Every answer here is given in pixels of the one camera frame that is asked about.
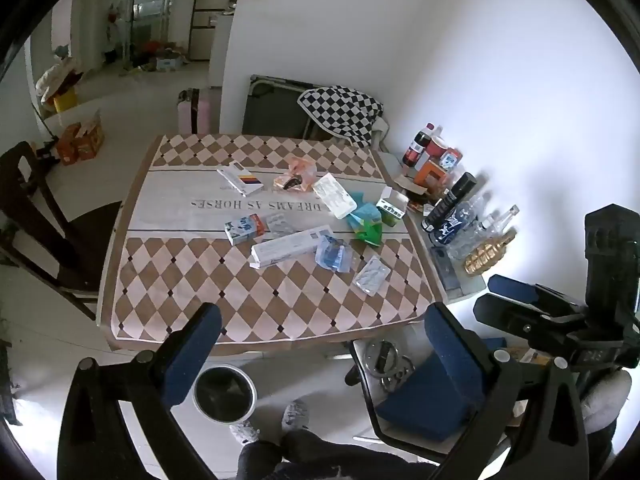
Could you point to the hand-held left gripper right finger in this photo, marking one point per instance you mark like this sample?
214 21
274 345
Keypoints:
450 345

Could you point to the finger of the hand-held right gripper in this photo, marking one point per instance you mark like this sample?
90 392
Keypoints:
510 312
507 286

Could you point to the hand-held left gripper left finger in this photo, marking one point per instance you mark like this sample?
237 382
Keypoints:
192 347

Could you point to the round trash bin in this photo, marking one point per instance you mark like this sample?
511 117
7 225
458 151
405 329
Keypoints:
225 395

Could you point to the orange plastic wrapper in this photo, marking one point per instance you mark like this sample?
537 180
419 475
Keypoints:
300 170

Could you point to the person's right forearm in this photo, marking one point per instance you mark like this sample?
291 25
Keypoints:
605 400

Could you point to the gold grenade-shaped bottle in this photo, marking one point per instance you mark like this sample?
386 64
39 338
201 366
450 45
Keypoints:
482 257

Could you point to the blue cushioned chair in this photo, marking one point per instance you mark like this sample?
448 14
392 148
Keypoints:
425 395

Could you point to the clear glass bottle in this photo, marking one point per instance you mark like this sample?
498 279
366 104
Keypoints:
492 225

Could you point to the dark rectangular box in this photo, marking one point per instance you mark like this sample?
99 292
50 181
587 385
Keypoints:
446 270

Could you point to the brown checkered tablecloth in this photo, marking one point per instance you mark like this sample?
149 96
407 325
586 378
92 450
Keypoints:
210 280

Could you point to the clear plastic bottle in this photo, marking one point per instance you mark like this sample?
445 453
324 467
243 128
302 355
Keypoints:
457 222

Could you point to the grey shoe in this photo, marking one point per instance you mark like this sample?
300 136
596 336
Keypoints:
295 416
245 432

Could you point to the black spray can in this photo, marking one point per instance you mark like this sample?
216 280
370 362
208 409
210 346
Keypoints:
447 202

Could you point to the clear blister pack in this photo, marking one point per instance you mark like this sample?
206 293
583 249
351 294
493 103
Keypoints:
371 275

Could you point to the small blue and white box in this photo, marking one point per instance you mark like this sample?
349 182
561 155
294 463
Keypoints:
242 230

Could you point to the green packet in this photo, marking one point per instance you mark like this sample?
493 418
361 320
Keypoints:
371 234

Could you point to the long white box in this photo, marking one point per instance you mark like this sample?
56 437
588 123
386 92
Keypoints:
287 248

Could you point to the green and white box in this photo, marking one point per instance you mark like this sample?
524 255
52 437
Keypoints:
392 205

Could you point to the blue plastic bag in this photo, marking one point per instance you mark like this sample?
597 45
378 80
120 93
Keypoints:
331 254

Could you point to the silver blister pack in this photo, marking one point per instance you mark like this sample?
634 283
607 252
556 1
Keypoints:
280 224

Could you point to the red cup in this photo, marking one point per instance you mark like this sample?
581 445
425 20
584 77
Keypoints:
439 147

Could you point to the teal packet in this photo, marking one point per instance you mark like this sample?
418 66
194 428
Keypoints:
362 215

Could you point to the dark wooden chair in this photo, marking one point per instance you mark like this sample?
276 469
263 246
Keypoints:
85 230

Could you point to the cola bottle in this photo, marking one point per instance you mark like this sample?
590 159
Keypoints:
415 152

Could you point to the person's legs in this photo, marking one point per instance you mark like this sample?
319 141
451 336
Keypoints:
325 460

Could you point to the white box with colour stripes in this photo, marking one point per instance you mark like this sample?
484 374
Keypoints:
240 180

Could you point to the white blister pack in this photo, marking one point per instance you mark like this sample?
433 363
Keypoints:
334 196

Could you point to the orange cardboard box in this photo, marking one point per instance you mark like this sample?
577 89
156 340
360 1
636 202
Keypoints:
91 137
67 147

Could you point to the pink suitcase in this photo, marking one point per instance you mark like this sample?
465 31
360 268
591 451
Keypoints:
197 110

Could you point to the black and white checkered blanket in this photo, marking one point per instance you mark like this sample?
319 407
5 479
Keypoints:
340 110

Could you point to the dark folding bed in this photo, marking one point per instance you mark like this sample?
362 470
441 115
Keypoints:
272 110

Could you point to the yellow bin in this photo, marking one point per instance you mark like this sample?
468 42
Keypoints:
65 101

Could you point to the white bag pile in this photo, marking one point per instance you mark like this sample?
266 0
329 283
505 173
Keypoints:
55 77

